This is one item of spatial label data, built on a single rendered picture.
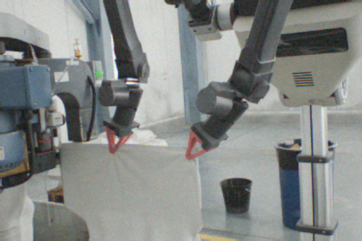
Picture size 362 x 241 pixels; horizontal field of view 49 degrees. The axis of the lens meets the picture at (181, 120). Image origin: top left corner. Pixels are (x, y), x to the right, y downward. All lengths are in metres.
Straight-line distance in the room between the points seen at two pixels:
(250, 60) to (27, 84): 0.46
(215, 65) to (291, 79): 8.48
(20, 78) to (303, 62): 0.83
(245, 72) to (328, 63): 0.46
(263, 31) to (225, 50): 8.87
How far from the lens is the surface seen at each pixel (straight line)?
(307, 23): 1.21
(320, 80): 1.34
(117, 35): 1.05
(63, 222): 1.86
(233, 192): 3.56
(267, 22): 0.82
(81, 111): 1.34
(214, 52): 9.82
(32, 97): 0.86
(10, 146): 0.92
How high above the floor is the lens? 1.26
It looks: 7 degrees down
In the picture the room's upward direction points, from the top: 4 degrees counter-clockwise
